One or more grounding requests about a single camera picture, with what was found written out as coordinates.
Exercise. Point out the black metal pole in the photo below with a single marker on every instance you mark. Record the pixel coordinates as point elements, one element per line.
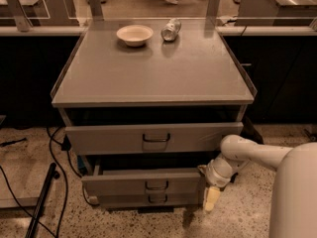
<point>39,209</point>

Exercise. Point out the grey desk background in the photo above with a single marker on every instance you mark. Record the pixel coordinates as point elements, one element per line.
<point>42,13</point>
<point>276,12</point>

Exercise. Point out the grey top drawer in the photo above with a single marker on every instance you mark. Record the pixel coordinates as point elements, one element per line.
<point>155,138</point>

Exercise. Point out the grey drawer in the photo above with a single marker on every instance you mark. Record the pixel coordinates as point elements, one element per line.
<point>139,182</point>
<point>146,200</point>
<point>155,138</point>

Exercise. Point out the grey desk left background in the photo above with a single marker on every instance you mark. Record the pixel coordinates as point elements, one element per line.
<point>42,13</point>

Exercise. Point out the clear acrylic barrier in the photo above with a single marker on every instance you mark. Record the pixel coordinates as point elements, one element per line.
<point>221,12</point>

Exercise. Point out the white bowl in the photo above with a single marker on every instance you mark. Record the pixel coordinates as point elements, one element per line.
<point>135,35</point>

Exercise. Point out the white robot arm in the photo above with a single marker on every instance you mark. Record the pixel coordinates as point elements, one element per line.
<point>293,211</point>

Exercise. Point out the grey drawer cabinet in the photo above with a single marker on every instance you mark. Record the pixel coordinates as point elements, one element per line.
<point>191,80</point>

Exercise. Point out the dark cloth behind cabinet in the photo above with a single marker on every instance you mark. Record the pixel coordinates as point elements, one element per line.
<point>250,132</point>

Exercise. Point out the grey bottom drawer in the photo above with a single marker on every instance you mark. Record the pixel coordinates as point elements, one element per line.
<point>146,200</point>

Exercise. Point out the silver can lying down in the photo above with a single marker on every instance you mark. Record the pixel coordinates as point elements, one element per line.
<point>170,31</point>

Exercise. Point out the grey desk right background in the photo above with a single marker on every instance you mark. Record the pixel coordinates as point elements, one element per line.
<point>276,12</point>

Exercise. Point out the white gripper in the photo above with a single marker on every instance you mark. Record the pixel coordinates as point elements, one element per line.
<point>217,174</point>

